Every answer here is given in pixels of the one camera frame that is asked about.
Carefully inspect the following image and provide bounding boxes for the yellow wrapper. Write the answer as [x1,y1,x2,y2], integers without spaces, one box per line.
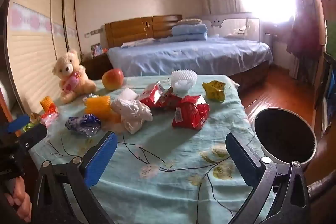
[202,80,227,102]

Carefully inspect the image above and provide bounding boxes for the bed with blue sheet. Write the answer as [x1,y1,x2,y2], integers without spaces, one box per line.
[107,36,274,93]

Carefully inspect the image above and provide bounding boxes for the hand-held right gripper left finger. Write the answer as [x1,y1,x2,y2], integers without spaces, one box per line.
[31,132,118,224]

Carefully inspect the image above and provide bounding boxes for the photo frame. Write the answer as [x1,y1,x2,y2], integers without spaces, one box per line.
[91,43,103,58]

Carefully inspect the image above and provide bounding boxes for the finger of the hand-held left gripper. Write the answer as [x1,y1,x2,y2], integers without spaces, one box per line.
[16,123,48,151]
[0,114,30,135]

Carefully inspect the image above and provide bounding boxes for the small yellow foam net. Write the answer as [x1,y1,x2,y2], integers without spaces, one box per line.
[40,96,54,110]

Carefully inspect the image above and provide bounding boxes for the grey bed guard rail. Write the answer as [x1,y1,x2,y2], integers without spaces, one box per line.
[202,12,261,41]

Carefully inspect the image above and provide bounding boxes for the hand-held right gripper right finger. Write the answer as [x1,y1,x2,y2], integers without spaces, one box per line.
[225,132,311,224]

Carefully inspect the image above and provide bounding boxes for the red and white snack packet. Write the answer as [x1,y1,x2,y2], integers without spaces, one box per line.
[139,81,165,108]

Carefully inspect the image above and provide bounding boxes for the purple foil wrapper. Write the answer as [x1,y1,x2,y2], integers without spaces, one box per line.
[65,114,101,137]

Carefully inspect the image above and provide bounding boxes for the floral light green cloth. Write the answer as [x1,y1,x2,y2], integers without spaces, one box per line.
[28,74,276,224]

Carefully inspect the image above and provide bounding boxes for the large red snack packet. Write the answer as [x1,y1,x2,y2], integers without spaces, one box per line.
[172,95,210,131]

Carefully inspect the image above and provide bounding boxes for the glossy wooden cabinet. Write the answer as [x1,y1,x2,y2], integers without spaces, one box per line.
[314,51,336,140]

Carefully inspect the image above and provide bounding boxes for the wooden headboard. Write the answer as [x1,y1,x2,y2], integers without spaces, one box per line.
[104,15,183,48]

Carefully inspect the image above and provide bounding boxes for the person's left hand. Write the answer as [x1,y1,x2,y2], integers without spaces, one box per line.
[5,178,32,223]

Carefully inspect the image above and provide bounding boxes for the dark red coat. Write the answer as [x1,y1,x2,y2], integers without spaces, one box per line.
[286,14,324,56]

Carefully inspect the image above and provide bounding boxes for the white foam fruit net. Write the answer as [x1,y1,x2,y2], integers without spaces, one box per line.
[168,70,198,91]

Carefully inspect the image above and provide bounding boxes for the round black waste bin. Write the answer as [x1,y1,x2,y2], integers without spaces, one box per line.
[253,108,317,169]

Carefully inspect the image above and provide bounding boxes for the large yellow foam fruit net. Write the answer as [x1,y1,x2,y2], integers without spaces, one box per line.
[84,95,121,126]

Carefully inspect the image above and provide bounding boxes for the flat patterned pillow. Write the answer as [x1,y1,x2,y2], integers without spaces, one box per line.
[121,39,158,48]

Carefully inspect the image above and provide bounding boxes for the pale pillow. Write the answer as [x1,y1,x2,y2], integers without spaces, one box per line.
[177,18,202,26]

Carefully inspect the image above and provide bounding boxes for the wooden nightstand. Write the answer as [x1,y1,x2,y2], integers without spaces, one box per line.
[80,53,113,80]

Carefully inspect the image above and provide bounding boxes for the red apple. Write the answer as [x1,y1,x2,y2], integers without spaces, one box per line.
[102,68,125,90]

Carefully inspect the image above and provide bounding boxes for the dark red snack packet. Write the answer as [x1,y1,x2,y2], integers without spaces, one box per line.
[157,88,182,109]

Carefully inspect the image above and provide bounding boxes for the folded blue quilt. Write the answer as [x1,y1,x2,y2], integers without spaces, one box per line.
[171,24,208,42]

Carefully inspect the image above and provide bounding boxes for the pink snack packet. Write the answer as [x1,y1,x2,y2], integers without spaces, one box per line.
[39,106,59,127]

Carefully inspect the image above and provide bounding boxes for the cream teddy bear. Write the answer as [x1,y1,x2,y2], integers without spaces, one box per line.
[52,49,97,104]

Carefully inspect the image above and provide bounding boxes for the green carton stack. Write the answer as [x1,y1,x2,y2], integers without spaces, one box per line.
[323,19,330,46]

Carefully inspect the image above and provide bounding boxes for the white tissue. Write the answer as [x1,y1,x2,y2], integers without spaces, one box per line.
[115,88,139,102]

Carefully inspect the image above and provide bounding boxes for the cream sliding wardrobe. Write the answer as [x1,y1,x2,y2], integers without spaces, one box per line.
[5,0,82,114]

